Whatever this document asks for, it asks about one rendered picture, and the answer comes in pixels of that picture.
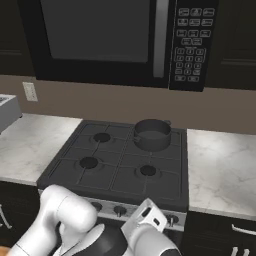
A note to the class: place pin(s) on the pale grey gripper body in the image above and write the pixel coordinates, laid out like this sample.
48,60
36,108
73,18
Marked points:
133,221

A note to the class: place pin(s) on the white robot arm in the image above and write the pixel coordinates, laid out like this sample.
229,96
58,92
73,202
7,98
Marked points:
63,213

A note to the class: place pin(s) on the black stove knob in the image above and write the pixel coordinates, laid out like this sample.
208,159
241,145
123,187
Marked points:
119,210
172,220
97,206

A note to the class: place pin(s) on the black gas stove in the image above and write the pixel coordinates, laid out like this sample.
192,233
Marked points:
116,160

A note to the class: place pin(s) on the dark base cupboard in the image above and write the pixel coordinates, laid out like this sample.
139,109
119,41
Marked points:
20,213
213,238

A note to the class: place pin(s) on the dark grey cooking pot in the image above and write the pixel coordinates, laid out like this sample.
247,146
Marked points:
152,136

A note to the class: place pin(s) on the grey toaster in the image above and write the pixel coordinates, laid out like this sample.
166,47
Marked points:
8,111

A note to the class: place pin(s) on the black microwave oven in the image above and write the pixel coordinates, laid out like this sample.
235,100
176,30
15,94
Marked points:
100,36

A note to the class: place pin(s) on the white wall socket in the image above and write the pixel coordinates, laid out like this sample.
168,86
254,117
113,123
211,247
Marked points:
30,91

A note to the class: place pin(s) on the dark wall cupboard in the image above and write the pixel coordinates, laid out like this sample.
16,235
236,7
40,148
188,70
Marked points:
13,36
235,43

